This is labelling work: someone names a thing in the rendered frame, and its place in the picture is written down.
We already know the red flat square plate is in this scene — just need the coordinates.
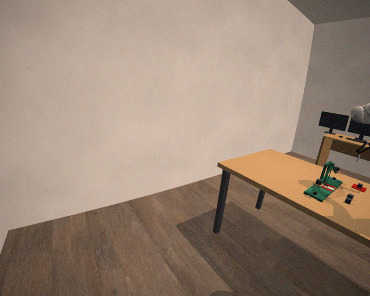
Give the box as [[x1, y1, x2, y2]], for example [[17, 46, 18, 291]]
[[351, 184, 366, 192]]

